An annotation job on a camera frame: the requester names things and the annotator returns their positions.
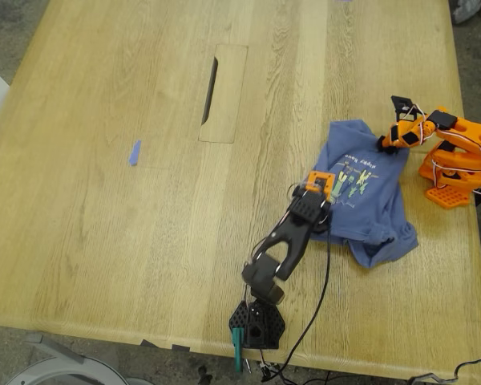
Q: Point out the gray round plastic stool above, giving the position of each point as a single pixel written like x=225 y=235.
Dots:
x=64 y=373

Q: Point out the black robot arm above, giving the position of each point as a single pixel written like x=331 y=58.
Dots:
x=280 y=256

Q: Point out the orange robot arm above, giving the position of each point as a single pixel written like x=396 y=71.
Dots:
x=461 y=152

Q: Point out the gray white bag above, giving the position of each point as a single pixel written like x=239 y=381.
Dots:
x=467 y=11

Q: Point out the long blue tape strip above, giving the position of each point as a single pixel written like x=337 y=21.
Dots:
x=134 y=154

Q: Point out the black tape piece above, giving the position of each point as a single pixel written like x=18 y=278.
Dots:
x=148 y=343
x=180 y=347

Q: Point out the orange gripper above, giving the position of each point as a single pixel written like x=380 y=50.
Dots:
x=389 y=142

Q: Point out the blue printed T-shirt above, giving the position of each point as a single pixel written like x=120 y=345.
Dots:
x=364 y=200

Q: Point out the green table clamp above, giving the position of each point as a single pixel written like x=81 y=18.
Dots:
x=237 y=353

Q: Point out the small silver metal pin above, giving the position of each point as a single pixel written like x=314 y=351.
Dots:
x=249 y=365

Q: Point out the orange camera mount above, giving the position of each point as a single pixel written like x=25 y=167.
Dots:
x=320 y=183

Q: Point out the black caster wheel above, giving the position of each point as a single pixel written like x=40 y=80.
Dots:
x=205 y=377

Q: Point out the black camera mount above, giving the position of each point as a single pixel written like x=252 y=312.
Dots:
x=402 y=106

